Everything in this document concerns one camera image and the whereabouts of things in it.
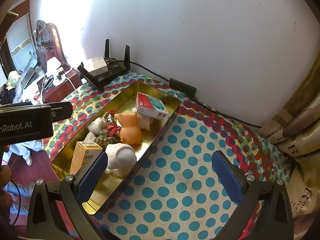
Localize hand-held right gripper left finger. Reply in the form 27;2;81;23
27;151;108;240

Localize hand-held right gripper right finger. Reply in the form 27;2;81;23
211;151;294;240

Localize yellow medicine box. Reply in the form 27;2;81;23
69;141;103;175

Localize large white sock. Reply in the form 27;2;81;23
105;142;137;177

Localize red candy wrapper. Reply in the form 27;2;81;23
104;109;121;137

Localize orange plastic toy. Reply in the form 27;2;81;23
114;112;143;147

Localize gold tin tray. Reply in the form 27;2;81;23
51;81;182;216

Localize person's left hand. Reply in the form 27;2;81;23
0;165;13;190

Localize red wooden nightstand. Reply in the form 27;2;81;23
37;69;84;104

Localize polka dot tablecloth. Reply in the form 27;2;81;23
41;71;297;240

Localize grey laptop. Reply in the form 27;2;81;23
22;66;38;89

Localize plush toy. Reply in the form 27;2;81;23
6;70;22;88

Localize white power strip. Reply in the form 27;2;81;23
44;57;73;88

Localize light blue cloth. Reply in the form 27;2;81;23
5;180;37;215

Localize beige patterned curtain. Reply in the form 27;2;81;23
257;62;320;240

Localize white window blinds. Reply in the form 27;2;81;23
6;14;34;72

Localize dark wooden headboard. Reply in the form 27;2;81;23
32;20;68;68

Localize white adapter box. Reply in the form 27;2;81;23
84;54;109;77

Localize black router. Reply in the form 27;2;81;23
77;39;132;90

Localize black power cable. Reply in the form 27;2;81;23
110;59;262;128

